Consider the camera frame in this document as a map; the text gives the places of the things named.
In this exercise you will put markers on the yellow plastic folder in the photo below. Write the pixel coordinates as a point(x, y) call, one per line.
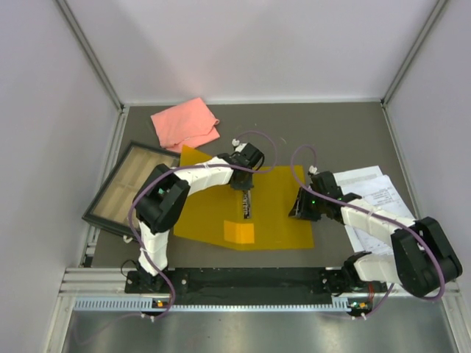
point(214, 216)

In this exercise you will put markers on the metal folder clip mechanism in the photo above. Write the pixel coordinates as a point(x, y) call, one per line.
point(246, 204)

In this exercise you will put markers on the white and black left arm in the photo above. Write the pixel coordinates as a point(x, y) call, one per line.
point(161, 199)

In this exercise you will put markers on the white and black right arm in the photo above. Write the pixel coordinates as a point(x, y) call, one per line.
point(421, 260)

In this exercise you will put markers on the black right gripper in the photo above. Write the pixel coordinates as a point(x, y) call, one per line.
point(300, 209)

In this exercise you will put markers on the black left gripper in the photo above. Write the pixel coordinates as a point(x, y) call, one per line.
point(246, 184)

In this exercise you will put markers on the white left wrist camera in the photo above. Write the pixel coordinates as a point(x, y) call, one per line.
point(238, 146)

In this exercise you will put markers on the pink folded cloth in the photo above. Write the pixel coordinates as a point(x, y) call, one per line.
point(189, 124)

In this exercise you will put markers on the black framed wooden tray box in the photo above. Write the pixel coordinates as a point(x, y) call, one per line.
point(109, 208)

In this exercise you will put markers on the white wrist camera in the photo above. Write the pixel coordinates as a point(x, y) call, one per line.
point(238, 146)
point(312, 170)

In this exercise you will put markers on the printed paper sheet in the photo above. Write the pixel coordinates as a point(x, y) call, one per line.
point(345, 178)
point(379, 192)

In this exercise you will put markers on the aluminium frame rail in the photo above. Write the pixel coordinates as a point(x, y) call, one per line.
point(83, 278)

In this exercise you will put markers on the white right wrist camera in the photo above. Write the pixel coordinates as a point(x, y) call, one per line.
point(312, 170)

